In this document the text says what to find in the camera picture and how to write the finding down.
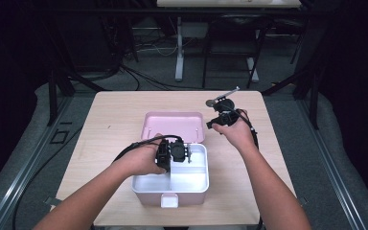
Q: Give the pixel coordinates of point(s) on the person's right hand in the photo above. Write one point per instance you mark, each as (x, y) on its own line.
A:
(239, 134)

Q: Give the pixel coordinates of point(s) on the white-legged background table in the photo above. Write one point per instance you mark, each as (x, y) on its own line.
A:
(179, 48)

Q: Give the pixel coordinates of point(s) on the black metal stand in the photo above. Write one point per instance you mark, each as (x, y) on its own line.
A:
(314, 96)
(52, 96)

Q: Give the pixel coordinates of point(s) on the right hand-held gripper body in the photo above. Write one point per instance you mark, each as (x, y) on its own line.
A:
(225, 119)

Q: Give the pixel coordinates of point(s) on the pink plastic storage box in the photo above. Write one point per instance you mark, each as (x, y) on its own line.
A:
(172, 124)

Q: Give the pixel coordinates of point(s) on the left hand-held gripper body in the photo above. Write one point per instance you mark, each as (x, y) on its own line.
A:
(177, 151)

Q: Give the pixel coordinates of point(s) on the white divided tray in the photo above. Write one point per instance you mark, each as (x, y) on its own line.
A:
(188, 182)

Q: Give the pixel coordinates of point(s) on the silver metal tool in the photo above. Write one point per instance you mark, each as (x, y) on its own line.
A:
(226, 94)

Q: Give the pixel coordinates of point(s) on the person's left hand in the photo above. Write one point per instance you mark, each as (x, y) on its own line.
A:
(139, 161)

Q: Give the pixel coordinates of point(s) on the aluminium floor rail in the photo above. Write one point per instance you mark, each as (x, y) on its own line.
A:
(22, 174)
(332, 166)

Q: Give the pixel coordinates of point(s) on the black chair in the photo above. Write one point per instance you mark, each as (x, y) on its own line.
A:
(236, 20)

